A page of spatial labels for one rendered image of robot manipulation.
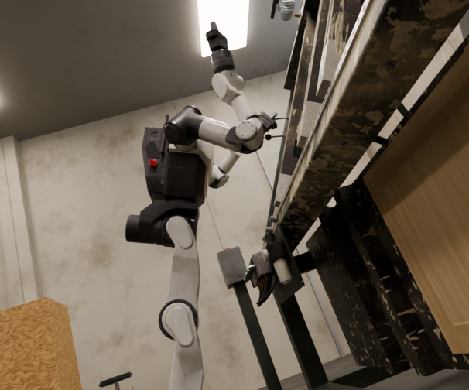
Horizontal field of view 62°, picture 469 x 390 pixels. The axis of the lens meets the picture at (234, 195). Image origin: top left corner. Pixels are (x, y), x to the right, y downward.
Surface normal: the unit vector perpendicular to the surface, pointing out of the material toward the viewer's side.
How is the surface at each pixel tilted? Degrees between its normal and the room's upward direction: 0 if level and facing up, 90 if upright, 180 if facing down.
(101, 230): 90
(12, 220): 90
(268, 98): 90
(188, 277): 90
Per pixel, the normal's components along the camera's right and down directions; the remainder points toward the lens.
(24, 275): 0.02, -0.38
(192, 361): 0.21, 0.01
